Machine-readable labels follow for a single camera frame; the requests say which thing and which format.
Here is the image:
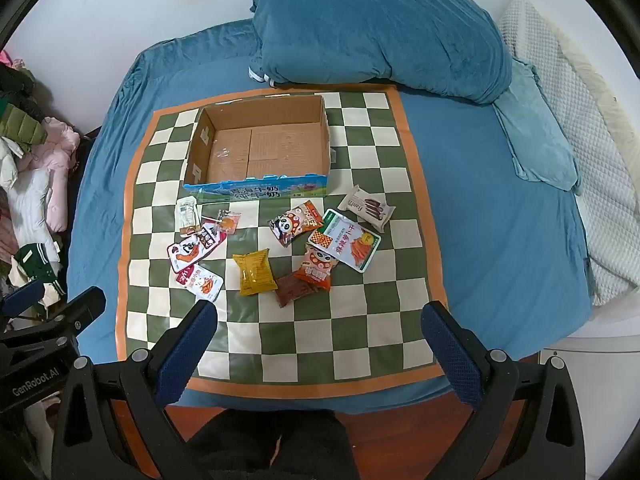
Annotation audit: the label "person's legs in dark trousers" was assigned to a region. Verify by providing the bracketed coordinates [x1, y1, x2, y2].
[185, 407, 363, 480]

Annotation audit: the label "small clear orange candy packet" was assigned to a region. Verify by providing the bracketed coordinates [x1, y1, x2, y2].
[216, 210, 242, 236]

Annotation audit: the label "orange panda snack packet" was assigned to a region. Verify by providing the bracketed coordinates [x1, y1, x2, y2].
[268, 200, 324, 250]
[292, 242, 337, 292]

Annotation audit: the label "yellow snack packet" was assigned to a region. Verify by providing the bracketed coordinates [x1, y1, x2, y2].
[232, 249, 279, 297]

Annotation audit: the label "white textured blanket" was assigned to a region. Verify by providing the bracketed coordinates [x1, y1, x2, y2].
[497, 0, 640, 308]

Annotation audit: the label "dark blue duvet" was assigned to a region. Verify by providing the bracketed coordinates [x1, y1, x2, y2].
[248, 0, 514, 106]

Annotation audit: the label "red white snack packet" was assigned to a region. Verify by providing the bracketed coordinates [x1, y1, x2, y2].
[166, 240, 205, 273]

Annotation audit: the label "dark red snack packet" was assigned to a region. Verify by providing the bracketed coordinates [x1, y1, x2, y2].
[272, 274, 321, 308]

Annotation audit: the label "pink white snack packet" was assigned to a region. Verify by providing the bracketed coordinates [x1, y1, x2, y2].
[175, 264, 224, 302]

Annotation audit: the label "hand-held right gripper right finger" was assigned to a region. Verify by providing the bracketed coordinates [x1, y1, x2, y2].
[421, 301, 586, 480]

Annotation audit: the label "cream slim snack packet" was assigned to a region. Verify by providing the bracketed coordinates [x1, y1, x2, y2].
[176, 197, 197, 237]

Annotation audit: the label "white green-edged snack pouch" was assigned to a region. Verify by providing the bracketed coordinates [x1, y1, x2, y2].
[306, 208, 382, 273]

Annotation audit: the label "beige wafer snack packet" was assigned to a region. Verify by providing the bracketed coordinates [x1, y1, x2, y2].
[338, 185, 397, 233]

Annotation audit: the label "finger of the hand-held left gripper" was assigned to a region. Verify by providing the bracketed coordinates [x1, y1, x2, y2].
[30, 286, 107, 341]
[0, 280, 47, 318]

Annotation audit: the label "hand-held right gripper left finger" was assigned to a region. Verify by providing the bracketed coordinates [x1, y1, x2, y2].
[51, 300, 219, 480]

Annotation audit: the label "cardboard box with blue print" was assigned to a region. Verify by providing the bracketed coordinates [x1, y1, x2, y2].
[182, 94, 332, 204]

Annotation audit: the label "green white checkered mat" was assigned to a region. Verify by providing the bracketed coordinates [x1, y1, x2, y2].
[115, 87, 447, 400]

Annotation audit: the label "light blue pillow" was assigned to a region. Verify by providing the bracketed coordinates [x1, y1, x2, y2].
[492, 57, 581, 192]

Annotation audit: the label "pile of clothes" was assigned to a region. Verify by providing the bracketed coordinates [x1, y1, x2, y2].
[0, 50, 83, 311]

